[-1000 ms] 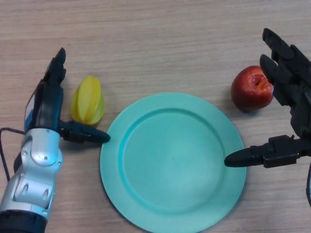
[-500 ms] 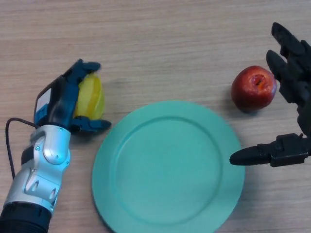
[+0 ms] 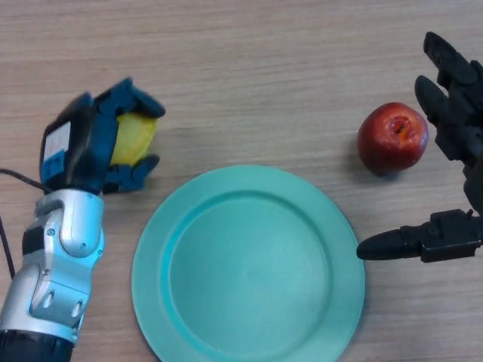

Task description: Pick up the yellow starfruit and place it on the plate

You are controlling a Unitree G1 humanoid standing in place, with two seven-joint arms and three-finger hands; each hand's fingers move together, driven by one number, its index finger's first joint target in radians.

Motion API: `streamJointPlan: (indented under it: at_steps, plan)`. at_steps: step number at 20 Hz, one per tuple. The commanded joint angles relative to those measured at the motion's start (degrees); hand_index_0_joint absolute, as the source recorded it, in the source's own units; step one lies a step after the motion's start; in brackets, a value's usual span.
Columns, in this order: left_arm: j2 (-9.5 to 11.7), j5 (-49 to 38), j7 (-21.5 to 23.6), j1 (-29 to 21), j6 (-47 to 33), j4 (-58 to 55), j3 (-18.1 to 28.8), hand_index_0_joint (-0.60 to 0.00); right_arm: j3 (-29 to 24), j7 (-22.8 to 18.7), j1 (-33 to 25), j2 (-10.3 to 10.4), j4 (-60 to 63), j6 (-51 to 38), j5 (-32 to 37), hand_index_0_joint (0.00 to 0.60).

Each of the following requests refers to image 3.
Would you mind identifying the green round plate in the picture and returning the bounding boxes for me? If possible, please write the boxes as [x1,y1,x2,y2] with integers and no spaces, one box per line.
[131,164,366,362]

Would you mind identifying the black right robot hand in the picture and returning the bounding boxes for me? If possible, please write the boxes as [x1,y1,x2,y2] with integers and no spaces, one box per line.
[356,31,483,264]

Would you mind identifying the red apple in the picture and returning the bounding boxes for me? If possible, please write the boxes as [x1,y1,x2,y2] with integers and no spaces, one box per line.
[357,101,429,176]

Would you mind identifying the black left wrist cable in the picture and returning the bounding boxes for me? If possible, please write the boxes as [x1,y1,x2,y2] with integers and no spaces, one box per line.
[0,168,48,278]

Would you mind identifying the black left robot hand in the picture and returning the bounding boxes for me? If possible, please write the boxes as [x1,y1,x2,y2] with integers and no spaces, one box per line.
[39,78,167,196]

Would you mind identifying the yellow starfruit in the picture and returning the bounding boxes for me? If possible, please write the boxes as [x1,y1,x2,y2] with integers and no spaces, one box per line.
[109,112,158,168]

